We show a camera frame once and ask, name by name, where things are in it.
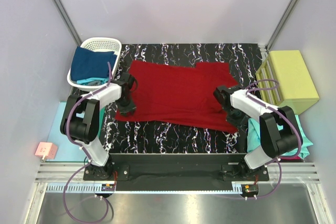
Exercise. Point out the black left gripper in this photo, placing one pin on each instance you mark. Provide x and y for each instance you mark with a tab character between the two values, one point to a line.
126	106

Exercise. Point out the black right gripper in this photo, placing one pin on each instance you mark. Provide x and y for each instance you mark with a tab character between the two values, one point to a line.
238	123

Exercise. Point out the red t-shirt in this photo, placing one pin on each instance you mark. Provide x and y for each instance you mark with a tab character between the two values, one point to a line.
180	95

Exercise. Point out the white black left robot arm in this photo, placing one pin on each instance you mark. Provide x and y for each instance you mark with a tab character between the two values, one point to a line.
81	120

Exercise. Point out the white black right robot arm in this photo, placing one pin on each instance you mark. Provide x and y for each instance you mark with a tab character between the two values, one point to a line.
279	130

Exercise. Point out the white plastic laundry basket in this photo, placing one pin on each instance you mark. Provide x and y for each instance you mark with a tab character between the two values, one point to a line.
100	44

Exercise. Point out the light blue t-shirt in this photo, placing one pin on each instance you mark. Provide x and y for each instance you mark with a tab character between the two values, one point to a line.
92	81

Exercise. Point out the navy blue t-shirt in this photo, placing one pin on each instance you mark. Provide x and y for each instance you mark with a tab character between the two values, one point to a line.
89	64

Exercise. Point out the folded turquoise t-shirt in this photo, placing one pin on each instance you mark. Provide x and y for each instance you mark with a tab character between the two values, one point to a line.
253	138

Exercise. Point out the yellow drawer box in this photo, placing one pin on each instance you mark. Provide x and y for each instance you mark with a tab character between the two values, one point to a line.
289	81

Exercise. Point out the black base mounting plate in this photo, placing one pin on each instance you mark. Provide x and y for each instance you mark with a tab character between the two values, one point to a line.
170	173

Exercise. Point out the green clipboard with paper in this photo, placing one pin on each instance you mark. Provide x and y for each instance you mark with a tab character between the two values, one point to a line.
66	152

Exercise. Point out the folded magenta t-shirt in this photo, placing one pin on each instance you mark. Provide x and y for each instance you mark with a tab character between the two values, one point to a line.
291	158

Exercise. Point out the pink sponge block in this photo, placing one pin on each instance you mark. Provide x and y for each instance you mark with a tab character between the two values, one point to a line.
46	150

